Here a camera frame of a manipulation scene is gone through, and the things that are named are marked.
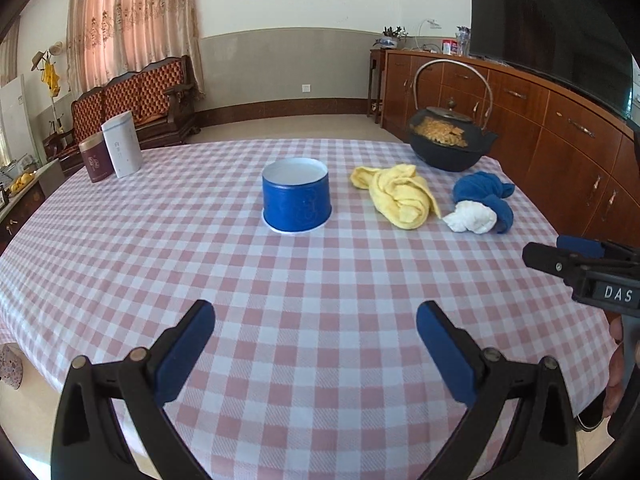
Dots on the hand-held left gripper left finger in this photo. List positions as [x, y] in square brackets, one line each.
[185, 350]

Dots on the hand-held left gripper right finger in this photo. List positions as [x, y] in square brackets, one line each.
[445, 355]

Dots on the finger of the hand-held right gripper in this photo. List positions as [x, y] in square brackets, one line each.
[545, 260]
[580, 246]

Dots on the person's right hand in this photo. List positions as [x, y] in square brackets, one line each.
[616, 365]

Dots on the white cloth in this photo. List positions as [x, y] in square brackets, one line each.
[472, 217]

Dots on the blue cloth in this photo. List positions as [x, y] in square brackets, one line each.
[480, 185]

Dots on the wooden sideboard cabinet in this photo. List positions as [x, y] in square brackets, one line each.
[550, 125]

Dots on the pink checkered tablecloth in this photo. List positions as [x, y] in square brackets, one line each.
[300, 285]

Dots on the black iron teapot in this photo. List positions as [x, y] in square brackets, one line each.
[445, 152]

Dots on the yellow cloth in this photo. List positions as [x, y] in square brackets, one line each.
[400, 200]

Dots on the floral patterned seat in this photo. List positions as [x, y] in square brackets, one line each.
[11, 365]

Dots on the plain blue paper cup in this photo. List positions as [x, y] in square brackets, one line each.
[295, 200]

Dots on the low wooden cabinet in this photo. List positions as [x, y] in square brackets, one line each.
[25, 215]

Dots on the maroon tin canister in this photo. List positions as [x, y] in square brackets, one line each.
[95, 160]

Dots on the white tin canister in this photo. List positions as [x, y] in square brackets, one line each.
[120, 150]

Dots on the black television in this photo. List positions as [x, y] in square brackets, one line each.
[540, 25]

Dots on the glass vase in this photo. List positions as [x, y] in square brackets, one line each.
[463, 42]

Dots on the plate of oranges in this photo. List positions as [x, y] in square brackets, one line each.
[22, 182]

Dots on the dark wooden side stand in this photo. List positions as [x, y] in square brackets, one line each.
[376, 85]

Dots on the wooden upholstered sofa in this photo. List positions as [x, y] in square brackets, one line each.
[135, 95]

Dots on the white desk lamp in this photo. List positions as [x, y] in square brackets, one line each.
[431, 24]

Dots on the small potted plant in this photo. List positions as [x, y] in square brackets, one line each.
[394, 35]

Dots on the coat rack with hats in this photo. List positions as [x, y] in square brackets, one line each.
[52, 105]

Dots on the white standing air conditioner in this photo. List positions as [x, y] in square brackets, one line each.
[12, 120]

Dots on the yellow garment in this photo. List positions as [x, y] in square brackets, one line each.
[51, 77]

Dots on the embroidered pink curtain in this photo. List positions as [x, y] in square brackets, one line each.
[130, 15]

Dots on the sheer window curtain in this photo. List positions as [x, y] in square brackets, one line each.
[9, 55]

